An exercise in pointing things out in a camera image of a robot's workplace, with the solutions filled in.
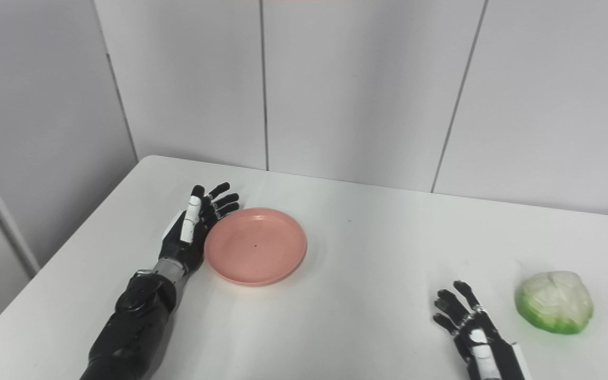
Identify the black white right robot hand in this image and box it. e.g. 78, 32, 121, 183
433, 280, 531, 380

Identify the green white cabbage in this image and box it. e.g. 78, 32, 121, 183
515, 271, 594, 335

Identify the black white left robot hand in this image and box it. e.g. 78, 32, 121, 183
158, 183, 240, 275

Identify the pink round plate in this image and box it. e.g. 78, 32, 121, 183
204, 207, 308, 287

